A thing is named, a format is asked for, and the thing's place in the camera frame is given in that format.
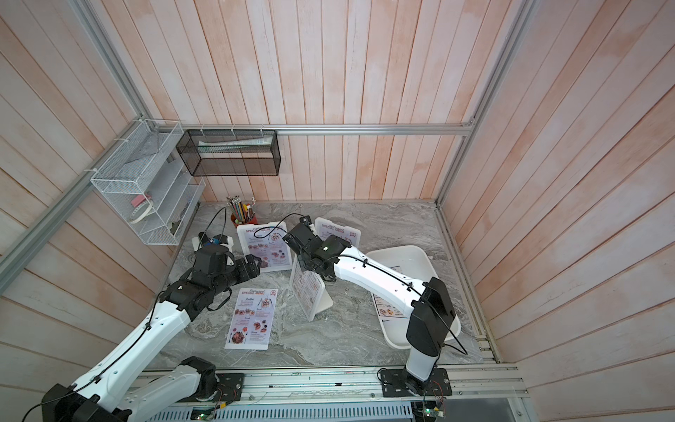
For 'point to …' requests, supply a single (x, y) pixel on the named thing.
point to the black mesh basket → (231, 152)
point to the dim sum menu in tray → (387, 309)
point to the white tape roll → (141, 212)
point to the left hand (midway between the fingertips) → (251, 267)
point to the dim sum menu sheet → (308, 287)
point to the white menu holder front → (326, 301)
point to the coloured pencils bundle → (243, 212)
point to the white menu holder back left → (265, 241)
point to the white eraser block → (195, 243)
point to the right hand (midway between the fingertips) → (311, 252)
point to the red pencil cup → (250, 219)
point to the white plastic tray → (415, 261)
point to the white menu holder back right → (324, 228)
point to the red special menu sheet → (252, 319)
